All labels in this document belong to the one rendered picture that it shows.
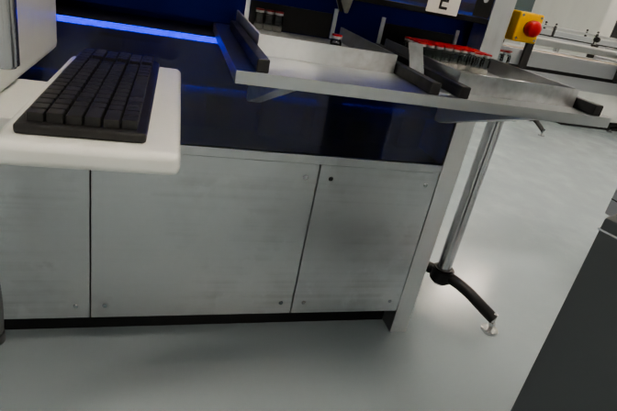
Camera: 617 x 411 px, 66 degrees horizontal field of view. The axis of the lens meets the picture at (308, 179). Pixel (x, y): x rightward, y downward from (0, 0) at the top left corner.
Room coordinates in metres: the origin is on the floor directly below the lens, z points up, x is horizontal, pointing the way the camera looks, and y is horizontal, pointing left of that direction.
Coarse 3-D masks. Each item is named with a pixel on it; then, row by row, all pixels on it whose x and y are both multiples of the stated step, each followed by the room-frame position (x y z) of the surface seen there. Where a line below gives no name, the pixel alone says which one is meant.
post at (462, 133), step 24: (504, 0) 1.27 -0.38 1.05; (480, 24) 1.29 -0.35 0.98; (504, 24) 1.28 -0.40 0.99; (480, 48) 1.27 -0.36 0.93; (456, 144) 1.27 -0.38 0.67; (456, 168) 1.28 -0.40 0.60; (432, 216) 1.27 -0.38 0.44; (432, 240) 1.28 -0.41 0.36; (408, 288) 1.27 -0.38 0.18; (408, 312) 1.28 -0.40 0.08
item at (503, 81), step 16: (400, 48) 1.09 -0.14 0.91; (432, 64) 0.94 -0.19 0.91; (496, 64) 1.17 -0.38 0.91; (464, 80) 0.85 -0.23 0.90; (480, 80) 0.86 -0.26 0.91; (496, 80) 0.87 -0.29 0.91; (512, 80) 0.88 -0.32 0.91; (528, 80) 1.06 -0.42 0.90; (544, 80) 1.01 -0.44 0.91; (496, 96) 0.88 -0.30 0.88; (512, 96) 0.89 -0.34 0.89; (528, 96) 0.90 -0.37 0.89; (544, 96) 0.91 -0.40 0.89; (560, 96) 0.92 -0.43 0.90; (576, 96) 0.93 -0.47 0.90
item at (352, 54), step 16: (240, 16) 1.08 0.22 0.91; (256, 32) 0.85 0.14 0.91; (272, 32) 1.14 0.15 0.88; (352, 32) 1.15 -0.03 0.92; (272, 48) 0.83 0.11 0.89; (288, 48) 0.84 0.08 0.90; (304, 48) 0.85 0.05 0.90; (320, 48) 0.86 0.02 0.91; (336, 48) 0.87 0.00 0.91; (352, 48) 0.88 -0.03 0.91; (368, 48) 1.04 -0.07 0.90; (336, 64) 0.87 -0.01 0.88; (352, 64) 0.88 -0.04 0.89; (368, 64) 0.89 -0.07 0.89; (384, 64) 0.90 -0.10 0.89
